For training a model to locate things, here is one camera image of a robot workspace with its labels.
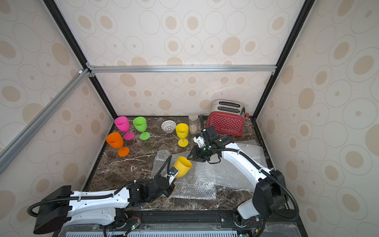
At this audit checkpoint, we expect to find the pink plastic wine glass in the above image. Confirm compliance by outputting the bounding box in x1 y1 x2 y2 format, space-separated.
114 116 134 140

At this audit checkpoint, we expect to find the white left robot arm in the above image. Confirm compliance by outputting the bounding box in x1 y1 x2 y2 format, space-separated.
27 175 175 235

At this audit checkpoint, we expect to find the left diagonal aluminium frame bar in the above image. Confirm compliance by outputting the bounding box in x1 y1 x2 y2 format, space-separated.
1 69 90 173

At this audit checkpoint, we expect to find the orange glass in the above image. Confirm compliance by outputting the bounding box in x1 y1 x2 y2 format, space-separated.
106 132 130 157

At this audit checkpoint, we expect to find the clear bubble wrap sheet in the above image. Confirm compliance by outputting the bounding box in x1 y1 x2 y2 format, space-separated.
205 140 267 191
150 150 216 200

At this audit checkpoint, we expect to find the red polka dot toaster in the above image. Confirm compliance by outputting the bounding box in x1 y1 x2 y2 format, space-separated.
206 100 250 136

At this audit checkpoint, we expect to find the yellow glass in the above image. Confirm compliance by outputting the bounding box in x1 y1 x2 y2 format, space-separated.
176 123 189 147

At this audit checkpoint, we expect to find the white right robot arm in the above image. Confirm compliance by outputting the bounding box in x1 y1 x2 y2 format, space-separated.
188 126 300 222

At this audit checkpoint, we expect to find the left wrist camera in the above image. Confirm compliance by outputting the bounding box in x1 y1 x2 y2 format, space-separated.
167 167 179 185

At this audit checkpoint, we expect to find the white perforated strainer bowl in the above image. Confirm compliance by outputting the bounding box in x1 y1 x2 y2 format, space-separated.
161 120 177 133

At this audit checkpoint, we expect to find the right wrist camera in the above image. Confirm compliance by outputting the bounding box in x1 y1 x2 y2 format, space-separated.
193 136 206 148

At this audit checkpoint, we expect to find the clear jar with powder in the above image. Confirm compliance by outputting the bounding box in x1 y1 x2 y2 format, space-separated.
189 114 199 134

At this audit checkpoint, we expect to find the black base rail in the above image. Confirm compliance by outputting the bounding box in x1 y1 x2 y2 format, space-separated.
53 210 307 237

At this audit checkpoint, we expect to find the green glass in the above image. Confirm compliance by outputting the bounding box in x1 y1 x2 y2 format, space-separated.
133 117 150 140

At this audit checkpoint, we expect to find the horizontal aluminium frame bar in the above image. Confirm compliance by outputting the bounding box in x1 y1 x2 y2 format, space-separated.
89 65 277 73

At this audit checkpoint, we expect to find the beige glass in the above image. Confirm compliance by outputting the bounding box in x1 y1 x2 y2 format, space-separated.
174 156 192 178

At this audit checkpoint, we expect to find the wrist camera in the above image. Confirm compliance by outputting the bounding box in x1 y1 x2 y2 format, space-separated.
193 136 206 148
167 167 179 185

